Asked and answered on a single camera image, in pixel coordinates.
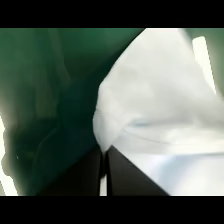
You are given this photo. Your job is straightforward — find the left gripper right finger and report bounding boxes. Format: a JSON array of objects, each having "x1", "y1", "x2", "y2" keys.
[{"x1": 105, "y1": 145, "x2": 170, "y2": 197}]

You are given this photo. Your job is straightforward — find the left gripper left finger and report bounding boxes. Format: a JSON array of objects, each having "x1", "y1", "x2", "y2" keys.
[{"x1": 37, "y1": 145, "x2": 103, "y2": 197}]

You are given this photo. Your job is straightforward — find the white shirt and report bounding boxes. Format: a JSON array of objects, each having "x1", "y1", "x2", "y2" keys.
[{"x1": 92, "y1": 28, "x2": 224, "y2": 197}]

